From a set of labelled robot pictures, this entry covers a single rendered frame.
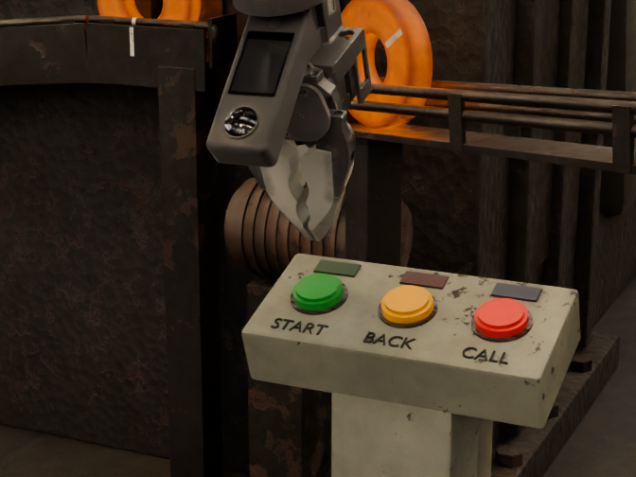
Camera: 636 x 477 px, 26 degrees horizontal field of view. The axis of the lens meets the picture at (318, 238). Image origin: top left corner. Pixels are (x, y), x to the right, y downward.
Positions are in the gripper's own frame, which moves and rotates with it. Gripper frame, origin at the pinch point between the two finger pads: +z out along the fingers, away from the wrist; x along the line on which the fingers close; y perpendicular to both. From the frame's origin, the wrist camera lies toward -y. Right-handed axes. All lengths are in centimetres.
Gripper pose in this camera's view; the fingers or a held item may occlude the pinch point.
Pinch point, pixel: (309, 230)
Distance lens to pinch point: 105.3
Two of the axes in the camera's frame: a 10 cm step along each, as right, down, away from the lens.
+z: 1.4, 8.2, 5.6
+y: 3.9, -5.6, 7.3
